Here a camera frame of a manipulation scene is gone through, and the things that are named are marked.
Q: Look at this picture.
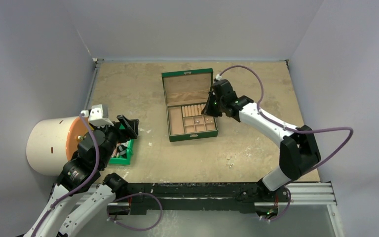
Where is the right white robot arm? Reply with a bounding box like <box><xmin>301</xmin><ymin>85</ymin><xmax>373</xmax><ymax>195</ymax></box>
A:
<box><xmin>202</xmin><ymin>79</ymin><xmax>321</xmax><ymax>201</ymax></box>

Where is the green plastic bin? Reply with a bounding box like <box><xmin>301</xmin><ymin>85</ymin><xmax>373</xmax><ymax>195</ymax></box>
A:
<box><xmin>109</xmin><ymin>139</ymin><xmax>135</xmax><ymax>165</ymax></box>

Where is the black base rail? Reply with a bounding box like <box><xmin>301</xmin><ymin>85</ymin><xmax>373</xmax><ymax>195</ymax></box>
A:
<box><xmin>109</xmin><ymin>182</ymin><xmax>289</xmax><ymax>217</ymax></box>

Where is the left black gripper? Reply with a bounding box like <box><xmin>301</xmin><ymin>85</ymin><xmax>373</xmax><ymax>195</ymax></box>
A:
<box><xmin>92</xmin><ymin>114</ymin><xmax>138</xmax><ymax>167</ymax></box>

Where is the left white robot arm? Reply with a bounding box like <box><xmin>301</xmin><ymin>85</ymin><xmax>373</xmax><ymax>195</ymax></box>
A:
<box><xmin>26</xmin><ymin>109</ymin><xmax>139</xmax><ymax>237</ymax></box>

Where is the green jewelry box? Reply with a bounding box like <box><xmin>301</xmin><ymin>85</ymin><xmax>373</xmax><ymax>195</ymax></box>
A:
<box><xmin>161</xmin><ymin>68</ymin><xmax>219</xmax><ymax>142</ymax></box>

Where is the white cylinder with orange lid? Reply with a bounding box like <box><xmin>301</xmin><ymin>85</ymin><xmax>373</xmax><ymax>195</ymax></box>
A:
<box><xmin>26</xmin><ymin>117</ymin><xmax>88</xmax><ymax>176</ymax></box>

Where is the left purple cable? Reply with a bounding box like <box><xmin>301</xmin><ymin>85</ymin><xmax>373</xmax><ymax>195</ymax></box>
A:
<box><xmin>29</xmin><ymin>113</ymin><xmax>100</xmax><ymax>237</ymax></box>

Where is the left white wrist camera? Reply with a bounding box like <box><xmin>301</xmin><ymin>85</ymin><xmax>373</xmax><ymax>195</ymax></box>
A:
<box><xmin>80</xmin><ymin>104</ymin><xmax>114</xmax><ymax>128</ymax></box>

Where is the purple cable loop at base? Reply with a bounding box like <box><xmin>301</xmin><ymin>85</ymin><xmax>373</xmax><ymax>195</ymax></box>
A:
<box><xmin>106</xmin><ymin>193</ymin><xmax>163</xmax><ymax>232</ymax></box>

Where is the aluminium rail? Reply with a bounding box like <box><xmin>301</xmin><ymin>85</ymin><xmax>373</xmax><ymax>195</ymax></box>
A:
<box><xmin>287</xmin><ymin>182</ymin><xmax>337</xmax><ymax>205</ymax></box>

